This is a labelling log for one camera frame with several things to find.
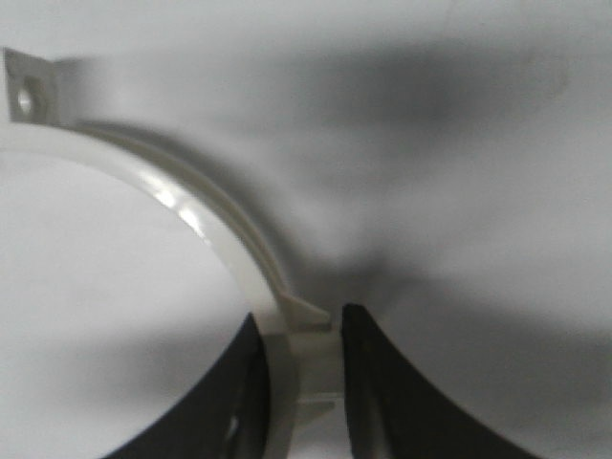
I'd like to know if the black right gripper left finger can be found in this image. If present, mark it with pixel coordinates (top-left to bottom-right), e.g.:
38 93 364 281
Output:
108 315 268 458

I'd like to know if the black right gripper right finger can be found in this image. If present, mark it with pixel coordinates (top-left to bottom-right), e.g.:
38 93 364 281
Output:
341 304 529 458

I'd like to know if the white half pipe clamp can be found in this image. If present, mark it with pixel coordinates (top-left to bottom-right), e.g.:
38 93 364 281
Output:
1 49 350 458

